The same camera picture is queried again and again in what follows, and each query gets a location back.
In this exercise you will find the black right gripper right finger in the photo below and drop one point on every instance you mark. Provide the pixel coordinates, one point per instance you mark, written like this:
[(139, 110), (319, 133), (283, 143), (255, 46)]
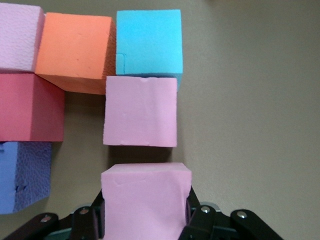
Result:
[(210, 225)]

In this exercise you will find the light blue foam cube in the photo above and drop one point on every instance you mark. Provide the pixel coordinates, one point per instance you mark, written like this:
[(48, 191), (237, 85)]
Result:
[(148, 42)]

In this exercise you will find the pale pink foam cube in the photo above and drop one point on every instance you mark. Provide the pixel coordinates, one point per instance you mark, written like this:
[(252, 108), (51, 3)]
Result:
[(140, 112)]

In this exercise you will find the brown table cover sheet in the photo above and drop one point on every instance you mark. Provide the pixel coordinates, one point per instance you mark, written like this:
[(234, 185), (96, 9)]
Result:
[(250, 100)]

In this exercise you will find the dark purple foam cube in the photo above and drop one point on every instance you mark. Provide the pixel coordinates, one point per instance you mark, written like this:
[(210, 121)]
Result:
[(22, 175)]

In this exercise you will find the crimson foam cube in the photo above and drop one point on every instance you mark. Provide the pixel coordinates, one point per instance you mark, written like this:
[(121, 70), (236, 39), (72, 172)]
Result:
[(27, 107)]

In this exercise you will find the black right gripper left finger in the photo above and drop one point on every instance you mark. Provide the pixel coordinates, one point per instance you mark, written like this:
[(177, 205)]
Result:
[(80, 222)]

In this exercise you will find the orange foam cube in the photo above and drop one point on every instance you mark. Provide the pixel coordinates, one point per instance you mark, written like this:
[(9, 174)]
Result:
[(72, 50)]

